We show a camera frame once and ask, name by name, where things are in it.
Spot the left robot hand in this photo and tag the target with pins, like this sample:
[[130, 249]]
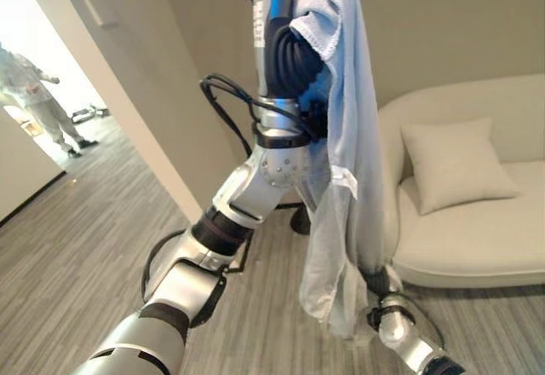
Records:
[[283, 64]]

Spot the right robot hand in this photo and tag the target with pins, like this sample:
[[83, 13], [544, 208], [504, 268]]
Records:
[[381, 280]]

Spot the light blue garment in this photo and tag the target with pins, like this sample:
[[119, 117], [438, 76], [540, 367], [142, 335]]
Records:
[[351, 106]]

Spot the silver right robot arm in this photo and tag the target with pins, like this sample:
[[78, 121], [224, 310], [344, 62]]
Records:
[[398, 328]]

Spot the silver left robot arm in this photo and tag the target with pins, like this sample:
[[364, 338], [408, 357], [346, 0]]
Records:
[[242, 196]]

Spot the white sofa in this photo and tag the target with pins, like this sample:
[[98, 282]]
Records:
[[464, 243]]

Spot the black clothes rack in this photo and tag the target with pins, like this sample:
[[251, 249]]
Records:
[[300, 222]]

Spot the white cushion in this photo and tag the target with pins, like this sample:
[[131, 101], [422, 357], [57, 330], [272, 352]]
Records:
[[455, 166]]

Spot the white device on floor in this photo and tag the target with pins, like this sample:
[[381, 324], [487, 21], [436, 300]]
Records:
[[83, 113]]

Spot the person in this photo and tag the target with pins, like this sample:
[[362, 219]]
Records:
[[40, 102]]

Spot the small cardboard box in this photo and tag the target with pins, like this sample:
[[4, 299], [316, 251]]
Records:
[[30, 128]]

